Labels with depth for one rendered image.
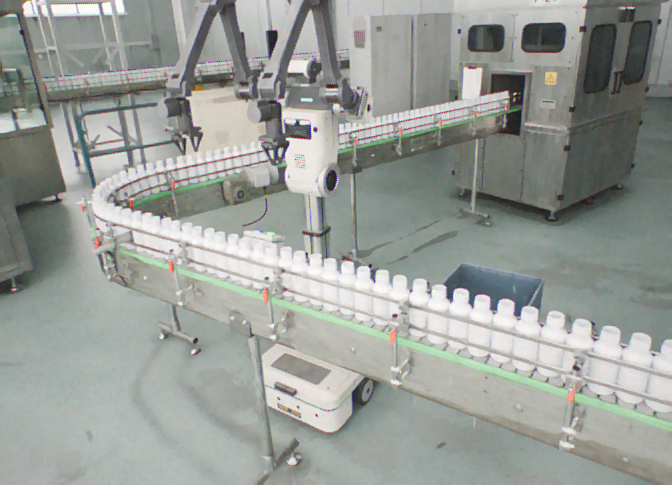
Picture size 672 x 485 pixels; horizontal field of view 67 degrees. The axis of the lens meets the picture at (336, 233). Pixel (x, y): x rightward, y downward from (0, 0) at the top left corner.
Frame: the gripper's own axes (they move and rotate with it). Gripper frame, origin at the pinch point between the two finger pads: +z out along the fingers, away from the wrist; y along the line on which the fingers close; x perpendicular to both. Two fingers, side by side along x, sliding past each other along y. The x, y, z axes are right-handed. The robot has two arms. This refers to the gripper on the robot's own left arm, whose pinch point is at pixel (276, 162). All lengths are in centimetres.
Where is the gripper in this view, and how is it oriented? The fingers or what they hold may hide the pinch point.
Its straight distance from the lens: 175.4
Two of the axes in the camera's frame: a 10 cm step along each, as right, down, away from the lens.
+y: 5.5, -3.1, 7.8
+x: -8.4, -1.8, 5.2
